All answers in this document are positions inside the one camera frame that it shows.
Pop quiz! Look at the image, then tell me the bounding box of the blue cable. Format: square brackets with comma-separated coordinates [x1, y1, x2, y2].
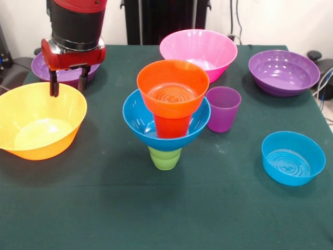
[318, 66, 333, 102]

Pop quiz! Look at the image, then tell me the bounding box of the yellow plastic bowl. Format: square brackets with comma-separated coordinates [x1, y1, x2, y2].
[0, 82, 88, 161]

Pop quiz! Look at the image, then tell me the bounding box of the white cable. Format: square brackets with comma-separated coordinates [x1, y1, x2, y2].
[312, 67, 333, 97]

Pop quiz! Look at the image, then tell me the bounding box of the orange plastic cup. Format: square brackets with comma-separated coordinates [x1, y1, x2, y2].
[153, 114, 193, 139]

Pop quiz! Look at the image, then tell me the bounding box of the deep blue plastic bowl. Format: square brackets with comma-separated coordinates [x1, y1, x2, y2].
[122, 89, 211, 152]

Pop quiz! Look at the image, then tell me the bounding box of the purple plastic cup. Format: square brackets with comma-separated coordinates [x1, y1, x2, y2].
[207, 86, 242, 133]

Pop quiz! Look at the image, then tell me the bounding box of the purple plastic bowl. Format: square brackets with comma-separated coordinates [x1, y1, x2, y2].
[248, 49, 321, 97]
[31, 52, 101, 89]

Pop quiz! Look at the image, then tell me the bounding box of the black round knob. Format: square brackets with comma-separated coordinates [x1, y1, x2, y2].
[306, 51, 323, 63]

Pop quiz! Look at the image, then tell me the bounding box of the pink plastic bowl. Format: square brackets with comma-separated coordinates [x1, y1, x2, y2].
[159, 29, 238, 84]

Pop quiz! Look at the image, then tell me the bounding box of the black wall cable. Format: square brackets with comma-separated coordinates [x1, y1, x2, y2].
[229, 0, 234, 36]

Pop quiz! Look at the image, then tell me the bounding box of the green plastic cup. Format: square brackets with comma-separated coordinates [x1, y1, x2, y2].
[147, 145, 183, 171]

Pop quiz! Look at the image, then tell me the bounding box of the dark green table cloth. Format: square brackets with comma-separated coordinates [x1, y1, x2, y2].
[0, 44, 333, 250]

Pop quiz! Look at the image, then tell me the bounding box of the low blue plastic bowl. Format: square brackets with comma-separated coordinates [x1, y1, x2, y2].
[261, 131, 326, 186]

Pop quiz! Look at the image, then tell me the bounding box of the grey wall cable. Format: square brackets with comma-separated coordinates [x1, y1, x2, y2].
[235, 0, 243, 41]

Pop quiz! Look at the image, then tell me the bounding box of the orange plastic bowl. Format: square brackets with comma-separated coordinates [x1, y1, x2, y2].
[136, 59, 210, 119]

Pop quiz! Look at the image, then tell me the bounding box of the black device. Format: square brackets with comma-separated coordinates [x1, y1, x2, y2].
[0, 24, 14, 70]

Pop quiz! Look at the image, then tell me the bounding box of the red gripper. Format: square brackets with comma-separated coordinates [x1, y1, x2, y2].
[41, 36, 107, 98]

